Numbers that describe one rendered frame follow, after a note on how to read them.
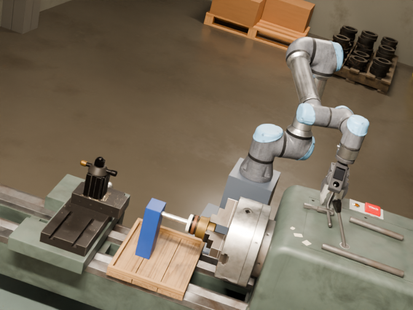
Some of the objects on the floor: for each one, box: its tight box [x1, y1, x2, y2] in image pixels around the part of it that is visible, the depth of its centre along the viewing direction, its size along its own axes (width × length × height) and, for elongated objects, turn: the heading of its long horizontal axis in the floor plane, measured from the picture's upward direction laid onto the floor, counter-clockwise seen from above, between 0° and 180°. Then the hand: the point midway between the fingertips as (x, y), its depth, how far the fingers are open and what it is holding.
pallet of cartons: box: [203, 0, 315, 50], centre depth 873 cm, size 134×94×48 cm
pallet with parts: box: [332, 25, 399, 95], centre depth 831 cm, size 96×136×49 cm
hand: (327, 204), depth 242 cm, fingers open, 3 cm apart
